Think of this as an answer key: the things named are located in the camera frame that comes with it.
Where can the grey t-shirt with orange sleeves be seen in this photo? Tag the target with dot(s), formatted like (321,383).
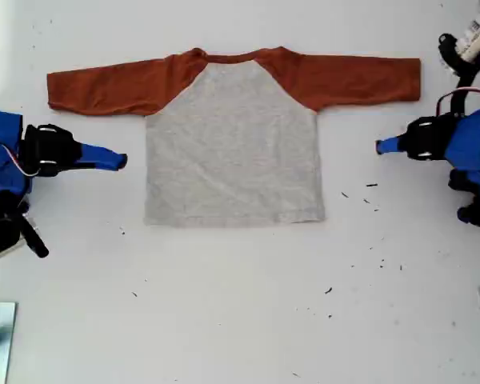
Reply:
(232,152)

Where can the steel post base plate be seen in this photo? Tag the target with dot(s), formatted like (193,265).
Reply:
(6,340)

